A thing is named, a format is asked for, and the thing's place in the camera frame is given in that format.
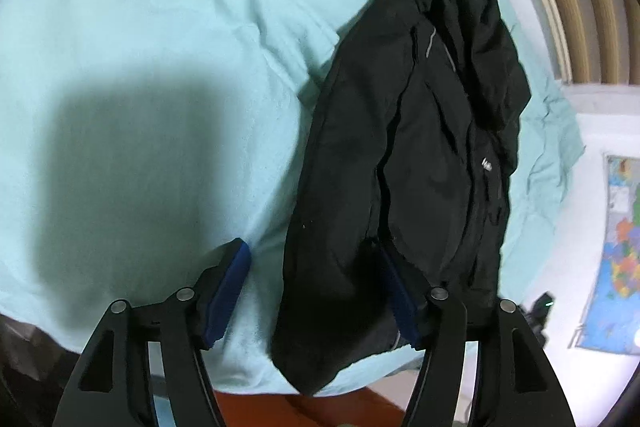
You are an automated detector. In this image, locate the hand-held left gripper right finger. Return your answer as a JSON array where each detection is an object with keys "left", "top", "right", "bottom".
[{"left": 370, "top": 239, "right": 576, "bottom": 427}]

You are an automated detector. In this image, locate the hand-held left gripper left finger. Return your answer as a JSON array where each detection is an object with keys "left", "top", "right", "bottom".
[{"left": 52, "top": 238, "right": 251, "bottom": 427}]

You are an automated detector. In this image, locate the black hooded jacket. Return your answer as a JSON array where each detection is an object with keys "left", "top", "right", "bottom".
[{"left": 270, "top": 0, "right": 532, "bottom": 395}]

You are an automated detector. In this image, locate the teal quilted blanket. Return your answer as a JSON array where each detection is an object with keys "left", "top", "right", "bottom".
[{"left": 0, "top": 0, "right": 586, "bottom": 395}]

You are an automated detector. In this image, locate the colourful wall map poster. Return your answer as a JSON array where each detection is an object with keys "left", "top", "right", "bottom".
[{"left": 570, "top": 152, "right": 640, "bottom": 355}]

